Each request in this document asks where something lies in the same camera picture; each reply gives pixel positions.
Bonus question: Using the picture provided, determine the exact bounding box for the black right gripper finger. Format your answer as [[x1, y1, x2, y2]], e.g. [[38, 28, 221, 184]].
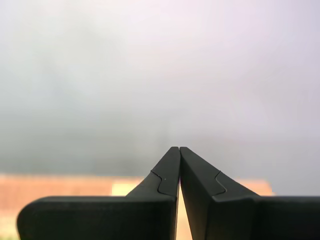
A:
[[179, 146, 320, 240], [16, 146, 181, 240]]

